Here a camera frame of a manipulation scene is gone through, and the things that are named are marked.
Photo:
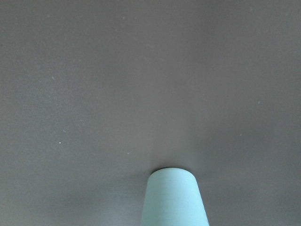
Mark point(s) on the mint green cup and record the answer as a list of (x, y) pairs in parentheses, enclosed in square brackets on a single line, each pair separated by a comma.
[(172, 198)]

